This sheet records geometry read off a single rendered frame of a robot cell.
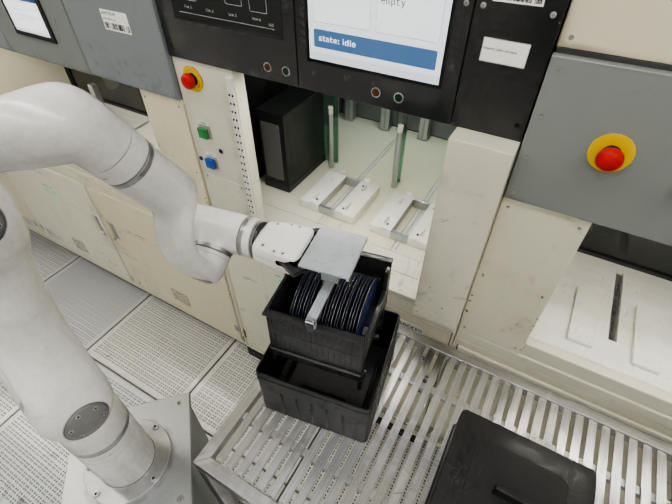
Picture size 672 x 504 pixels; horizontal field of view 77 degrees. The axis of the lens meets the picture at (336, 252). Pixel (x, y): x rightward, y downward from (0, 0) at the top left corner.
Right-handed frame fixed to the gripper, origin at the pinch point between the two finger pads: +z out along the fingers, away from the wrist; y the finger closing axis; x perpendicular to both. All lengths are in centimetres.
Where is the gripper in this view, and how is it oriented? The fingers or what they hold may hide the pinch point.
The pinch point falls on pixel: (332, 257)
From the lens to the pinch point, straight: 81.6
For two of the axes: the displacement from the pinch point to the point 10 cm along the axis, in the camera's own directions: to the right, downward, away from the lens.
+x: 0.1, -7.2, -6.9
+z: 9.4, 2.4, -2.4
